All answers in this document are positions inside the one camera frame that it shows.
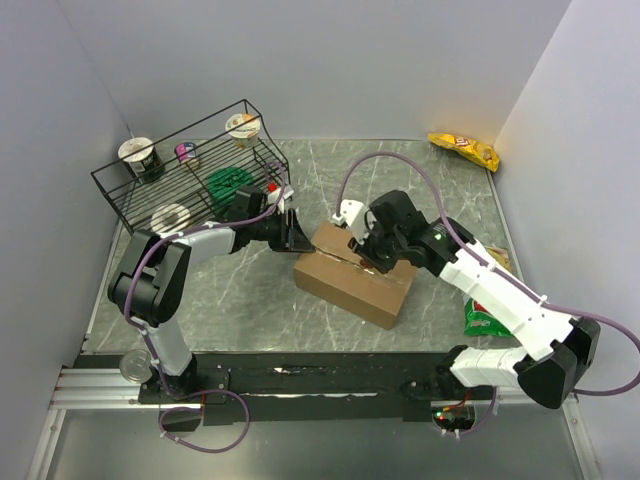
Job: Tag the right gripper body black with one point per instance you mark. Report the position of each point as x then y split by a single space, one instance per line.
384 250

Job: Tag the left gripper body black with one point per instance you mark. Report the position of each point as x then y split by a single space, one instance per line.
273 230

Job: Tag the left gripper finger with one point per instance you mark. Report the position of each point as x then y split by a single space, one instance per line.
294 228
298 243

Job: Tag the brown cardboard express box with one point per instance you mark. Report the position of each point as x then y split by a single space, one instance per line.
335 274

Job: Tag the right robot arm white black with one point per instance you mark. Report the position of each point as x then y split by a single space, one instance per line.
555 349

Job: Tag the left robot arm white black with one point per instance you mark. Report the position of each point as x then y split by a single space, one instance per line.
148 284

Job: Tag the green lidded jar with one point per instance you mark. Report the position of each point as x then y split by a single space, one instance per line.
223 183

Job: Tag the yogurt cup peach label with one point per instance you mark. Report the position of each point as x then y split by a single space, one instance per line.
244 129

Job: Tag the small purple yogurt cup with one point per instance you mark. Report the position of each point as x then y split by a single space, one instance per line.
186 154

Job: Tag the green cassava chips bag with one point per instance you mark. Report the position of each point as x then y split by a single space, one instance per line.
479 322

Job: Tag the yellow lays chips bag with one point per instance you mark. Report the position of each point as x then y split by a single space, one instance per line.
477 152

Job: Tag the dark labelled yogurt cup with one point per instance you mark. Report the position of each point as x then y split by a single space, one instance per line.
140 155

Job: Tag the orange labelled tin can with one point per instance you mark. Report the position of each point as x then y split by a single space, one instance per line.
135 366

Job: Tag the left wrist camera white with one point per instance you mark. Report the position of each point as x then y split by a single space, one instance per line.
279 195

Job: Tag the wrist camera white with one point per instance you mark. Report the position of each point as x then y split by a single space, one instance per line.
279 195
355 216

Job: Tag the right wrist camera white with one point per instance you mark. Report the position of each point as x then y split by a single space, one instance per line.
355 216

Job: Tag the black wire rack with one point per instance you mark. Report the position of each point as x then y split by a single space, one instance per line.
134 202

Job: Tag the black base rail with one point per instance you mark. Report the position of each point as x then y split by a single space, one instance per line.
278 386

